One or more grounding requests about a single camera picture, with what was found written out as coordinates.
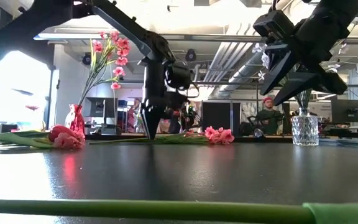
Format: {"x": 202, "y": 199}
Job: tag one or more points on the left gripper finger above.
{"x": 152, "y": 121}

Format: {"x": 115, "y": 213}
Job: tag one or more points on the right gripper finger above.
{"x": 278, "y": 70}
{"x": 300, "y": 85}

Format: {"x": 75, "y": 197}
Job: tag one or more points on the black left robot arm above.
{"x": 26, "y": 25}

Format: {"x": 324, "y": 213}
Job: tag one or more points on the clear glass vase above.
{"x": 304, "y": 129}

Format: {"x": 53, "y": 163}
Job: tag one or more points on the red glass vase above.
{"x": 75, "y": 119}

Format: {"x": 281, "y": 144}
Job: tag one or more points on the person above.
{"x": 174, "y": 126}
{"x": 269, "y": 119}

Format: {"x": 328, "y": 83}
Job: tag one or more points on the colourful patterned cloth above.
{"x": 197, "y": 115}

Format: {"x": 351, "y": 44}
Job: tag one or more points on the floral curtain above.
{"x": 249, "y": 112}

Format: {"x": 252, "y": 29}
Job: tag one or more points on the black computer monitor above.
{"x": 348, "y": 111}
{"x": 99, "y": 107}

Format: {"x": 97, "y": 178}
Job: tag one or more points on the black partition panel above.
{"x": 219, "y": 118}

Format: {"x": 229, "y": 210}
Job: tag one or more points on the black round speaker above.
{"x": 87, "y": 59}

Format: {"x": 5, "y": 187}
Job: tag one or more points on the ceiling light strip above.
{"x": 73, "y": 36}

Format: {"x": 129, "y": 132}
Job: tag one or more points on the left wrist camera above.
{"x": 179, "y": 74}

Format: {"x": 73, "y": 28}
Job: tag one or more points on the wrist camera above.
{"x": 179, "y": 74}
{"x": 273, "y": 25}

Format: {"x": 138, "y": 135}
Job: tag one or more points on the silver ventilation duct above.
{"x": 238, "y": 71}

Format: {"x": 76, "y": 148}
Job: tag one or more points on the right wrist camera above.
{"x": 273, "y": 25}

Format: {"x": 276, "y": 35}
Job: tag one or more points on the black ceiling camera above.
{"x": 190, "y": 55}

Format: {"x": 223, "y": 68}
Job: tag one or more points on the black overhead frame bar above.
{"x": 228, "y": 83}

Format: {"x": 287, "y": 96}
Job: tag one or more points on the black table frame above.
{"x": 259, "y": 140}

